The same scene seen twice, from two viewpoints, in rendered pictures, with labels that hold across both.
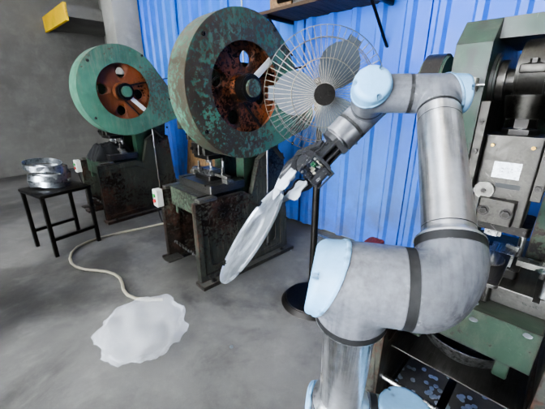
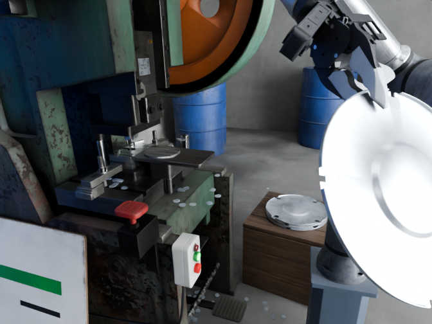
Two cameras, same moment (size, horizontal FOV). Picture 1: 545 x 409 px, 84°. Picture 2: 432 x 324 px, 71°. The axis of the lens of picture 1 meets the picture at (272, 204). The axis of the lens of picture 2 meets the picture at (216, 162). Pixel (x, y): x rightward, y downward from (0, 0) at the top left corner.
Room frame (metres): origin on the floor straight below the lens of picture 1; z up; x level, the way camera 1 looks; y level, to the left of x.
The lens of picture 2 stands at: (1.11, 0.29, 1.12)
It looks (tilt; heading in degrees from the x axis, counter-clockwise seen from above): 21 degrees down; 247
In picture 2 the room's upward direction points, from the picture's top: 1 degrees counter-clockwise
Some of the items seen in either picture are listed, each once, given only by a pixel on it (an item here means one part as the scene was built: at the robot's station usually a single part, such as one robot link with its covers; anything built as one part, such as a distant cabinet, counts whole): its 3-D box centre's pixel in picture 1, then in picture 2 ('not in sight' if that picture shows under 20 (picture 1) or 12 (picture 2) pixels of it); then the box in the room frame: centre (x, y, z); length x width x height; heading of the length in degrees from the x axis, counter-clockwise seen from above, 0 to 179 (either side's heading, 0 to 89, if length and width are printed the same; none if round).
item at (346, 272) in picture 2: not in sight; (342, 254); (0.44, -0.28, 0.50); 0.15 x 0.15 x 0.10
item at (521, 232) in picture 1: (495, 222); (127, 126); (0.99, -0.79, 0.86); 0.20 x 0.16 x 0.05; 46
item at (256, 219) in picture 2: not in sight; (293, 243); (0.26, -0.75, 0.18); 0.40 x 0.38 x 0.35; 129
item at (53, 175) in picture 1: (57, 202); not in sight; (2.55, 1.91, 0.40); 0.45 x 0.40 x 0.79; 58
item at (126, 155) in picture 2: (488, 249); (133, 155); (0.98, -0.79, 0.76); 0.15 x 0.09 x 0.05; 46
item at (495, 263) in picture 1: (474, 277); (175, 170); (0.86, -0.67, 0.72); 0.25 x 0.14 x 0.14; 136
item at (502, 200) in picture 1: (506, 176); (132, 75); (0.96, -0.76, 1.04); 0.17 x 0.15 x 0.30; 136
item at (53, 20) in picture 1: (86, 21); not in sight; (5.63, 3.03, 2.44); 1.25 x 0.92 x 0.27; 46
